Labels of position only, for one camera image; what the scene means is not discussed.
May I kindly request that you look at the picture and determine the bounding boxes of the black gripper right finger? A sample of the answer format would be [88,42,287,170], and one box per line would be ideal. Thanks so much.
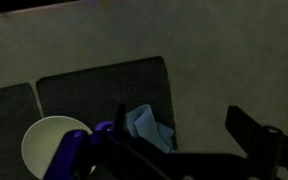
[225,105,288,180]

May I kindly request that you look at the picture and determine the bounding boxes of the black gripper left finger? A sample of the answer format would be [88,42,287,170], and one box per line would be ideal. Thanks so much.
[100,103,177,180]

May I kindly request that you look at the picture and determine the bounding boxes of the blue cloth towel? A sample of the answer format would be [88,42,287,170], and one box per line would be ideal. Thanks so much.
[126,103,176,154]

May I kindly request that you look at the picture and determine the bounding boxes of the large white round plate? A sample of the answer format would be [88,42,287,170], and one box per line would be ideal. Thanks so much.
[21,115,97,180]

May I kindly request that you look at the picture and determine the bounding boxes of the large dark grey placemat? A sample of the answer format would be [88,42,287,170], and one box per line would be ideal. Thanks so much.
[35,55,178,154]

